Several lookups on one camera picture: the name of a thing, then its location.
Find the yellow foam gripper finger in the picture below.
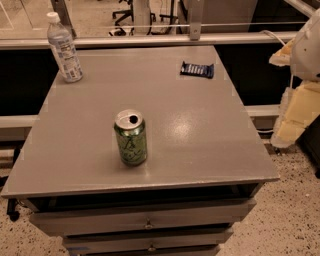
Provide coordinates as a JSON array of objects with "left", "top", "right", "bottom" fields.
[
  {"left": 269, "top": 39, "right": 294, "bottom": 66},
  {"left": 270, "top": 81, "right": 320, "bottom": 148}
]

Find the clear plastic water bottle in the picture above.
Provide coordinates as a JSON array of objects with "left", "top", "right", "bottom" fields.
[{"left": 47, "top": 12, "right": 83, "bottom": 83}]

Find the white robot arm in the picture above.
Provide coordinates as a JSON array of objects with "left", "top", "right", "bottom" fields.
[{"left": 269, "top": 9, "right": 320, "bottom": 148}]

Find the blue rxbar wrapper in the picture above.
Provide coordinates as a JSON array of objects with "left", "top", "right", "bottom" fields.
[{"left": 180, "top": 62, "right": 214, "bottom": 79}]

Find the grey drawer cabinet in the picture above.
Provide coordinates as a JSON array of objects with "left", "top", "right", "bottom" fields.
[{"left": 2, "top": 46, "right": 279, "bottom": 256}]

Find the black office chair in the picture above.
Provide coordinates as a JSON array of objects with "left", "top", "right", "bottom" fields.
[{"left": 111, "top": 0, "right": 157, "bottom": 27}]

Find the green soda can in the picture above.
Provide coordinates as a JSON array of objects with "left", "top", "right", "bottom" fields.
[{"left": 114, "top": 109, "right": 147, "bottom": 166}]

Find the middle grey drawer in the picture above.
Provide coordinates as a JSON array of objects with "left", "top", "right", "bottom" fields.
[{"left": 63, "top": 228, "right": 233, "bottom": 254}]

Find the grey drawer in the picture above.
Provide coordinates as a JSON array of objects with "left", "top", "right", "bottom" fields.
[
  {"left": 63, "top": 228, "right": 233, "bottom": 254},
  {"left": 30, "top": 198, "right": 256, "bottom": 237}
]

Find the top grey drawer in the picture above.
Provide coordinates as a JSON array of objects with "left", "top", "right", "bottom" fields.
[{"left": 30, "top": 198, "right": 256, "bottom": 237}]

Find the white cable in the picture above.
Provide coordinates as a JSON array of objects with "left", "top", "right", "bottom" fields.
[{"left": 259, "top": 29, "right": 287, "bottom": 47}]

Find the metal frame rail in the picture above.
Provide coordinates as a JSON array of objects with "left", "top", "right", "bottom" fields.
[{"left": 0, "top": 31, "right": 298, "bottom": 51}]

